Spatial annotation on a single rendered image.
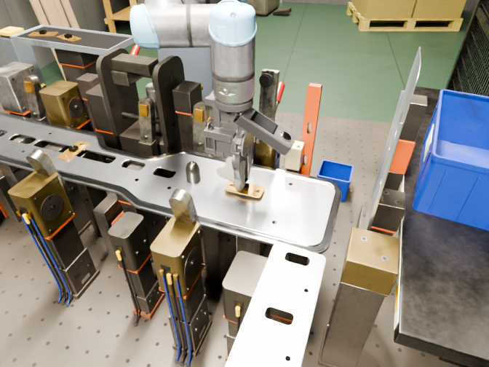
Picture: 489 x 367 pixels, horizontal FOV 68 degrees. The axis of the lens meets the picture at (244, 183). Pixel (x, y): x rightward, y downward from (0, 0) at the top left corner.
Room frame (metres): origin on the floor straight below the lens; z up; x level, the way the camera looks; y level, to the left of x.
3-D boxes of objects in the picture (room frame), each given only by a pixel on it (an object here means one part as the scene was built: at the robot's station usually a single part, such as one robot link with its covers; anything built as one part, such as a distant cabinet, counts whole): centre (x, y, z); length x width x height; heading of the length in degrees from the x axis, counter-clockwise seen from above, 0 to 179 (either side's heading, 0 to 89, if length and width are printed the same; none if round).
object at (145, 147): (0.84, 0.26, 0.85); 0.04 x 0.03 x 0.29; 70
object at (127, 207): (0.71, 0.27, 0.84); 0.12 x 0.05 x 0.29; 160
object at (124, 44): (1.17, 0.54, 1.16); 0.37 x 0.14 x 0.02; 70
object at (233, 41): (0.62, 0.02, 1.32); 0.09 x 0.08 x 0.11; 3
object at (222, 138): (0.62, 0.03, 1.16); 0.09 x 0.08 x 0.12; 70
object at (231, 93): (0.62, 0.02, 1.24); 0.08 x 0.08 x 0.05
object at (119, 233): (0.51, 0.25, 0.84); 0.10 x 0.05 x 0.29; 160
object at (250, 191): (0.61, 0.00, 1.01); 0.08 x 0.04 x 0.01; 70
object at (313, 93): (0.72, -0.15, 0.95); 0.03 x 0.01 x 0.50; 70
